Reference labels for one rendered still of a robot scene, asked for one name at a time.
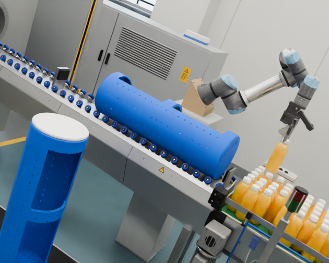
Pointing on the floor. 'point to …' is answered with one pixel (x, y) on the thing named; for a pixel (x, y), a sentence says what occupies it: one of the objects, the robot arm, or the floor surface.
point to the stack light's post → (273, 241)
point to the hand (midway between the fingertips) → (285, 140)
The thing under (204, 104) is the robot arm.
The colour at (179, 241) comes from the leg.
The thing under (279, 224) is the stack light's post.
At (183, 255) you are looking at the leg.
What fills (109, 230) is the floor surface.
